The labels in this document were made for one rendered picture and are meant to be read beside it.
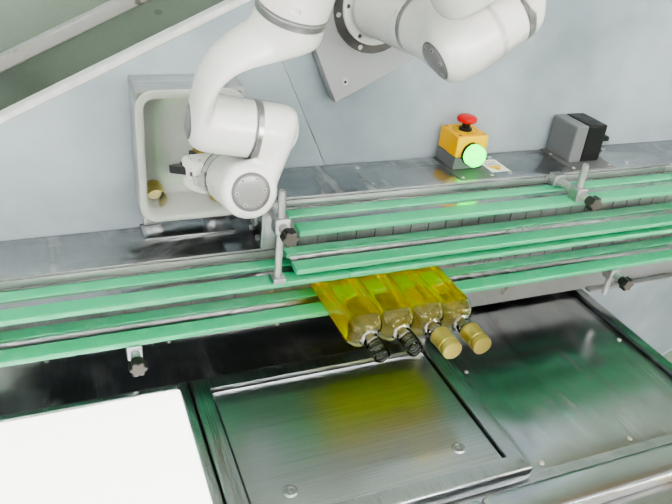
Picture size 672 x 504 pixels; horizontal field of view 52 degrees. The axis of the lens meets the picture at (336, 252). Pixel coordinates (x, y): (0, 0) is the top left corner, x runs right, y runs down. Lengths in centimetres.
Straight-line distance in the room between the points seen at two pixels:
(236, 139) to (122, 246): 43
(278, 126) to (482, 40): 30
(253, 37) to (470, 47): 31
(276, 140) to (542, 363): 78
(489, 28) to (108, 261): 69
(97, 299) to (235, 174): 36
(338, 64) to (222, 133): 42
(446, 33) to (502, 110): 54
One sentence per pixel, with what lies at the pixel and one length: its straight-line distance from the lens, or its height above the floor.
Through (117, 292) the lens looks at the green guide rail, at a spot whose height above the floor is 92.
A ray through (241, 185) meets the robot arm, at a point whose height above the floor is 112.
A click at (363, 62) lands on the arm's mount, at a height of 78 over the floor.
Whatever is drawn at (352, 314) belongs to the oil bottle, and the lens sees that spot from 111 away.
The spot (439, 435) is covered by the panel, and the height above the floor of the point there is 121.
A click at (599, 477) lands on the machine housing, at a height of 136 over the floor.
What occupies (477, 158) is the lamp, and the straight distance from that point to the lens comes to 135.
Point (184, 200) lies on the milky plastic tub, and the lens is 122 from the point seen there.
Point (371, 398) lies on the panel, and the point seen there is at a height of 110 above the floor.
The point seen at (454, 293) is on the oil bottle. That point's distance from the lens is 121.
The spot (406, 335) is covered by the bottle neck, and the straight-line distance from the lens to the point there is 111.
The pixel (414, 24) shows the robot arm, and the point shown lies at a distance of 103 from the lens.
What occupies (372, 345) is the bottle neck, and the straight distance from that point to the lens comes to 108.
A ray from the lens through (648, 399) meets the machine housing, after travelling 144.
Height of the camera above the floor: 187
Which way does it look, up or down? 52 degrees down
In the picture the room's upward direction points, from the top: 143 degrees clockwise
